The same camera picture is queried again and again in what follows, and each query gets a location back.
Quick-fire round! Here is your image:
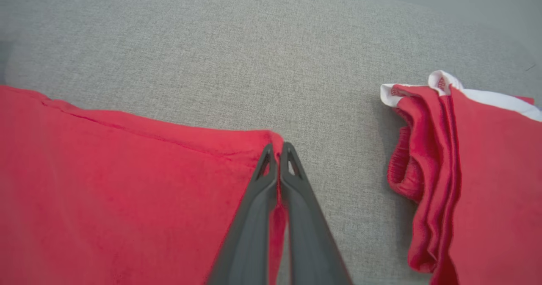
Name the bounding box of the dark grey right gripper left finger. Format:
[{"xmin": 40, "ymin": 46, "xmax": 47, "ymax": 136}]
[{"xmin": 207, "ymin": 143, "xmax": 280, "ymax": 285}]

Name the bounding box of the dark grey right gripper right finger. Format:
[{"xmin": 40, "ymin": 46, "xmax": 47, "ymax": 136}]
[{"xmin": 279, "ymin": 142, "xmax": 353, "ymax": 285}]

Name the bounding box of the red white jersey shirt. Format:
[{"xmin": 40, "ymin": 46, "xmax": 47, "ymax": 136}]
[{"xmin": 0, "ymin": 85, "xmax": 289, "ymax": 285}]

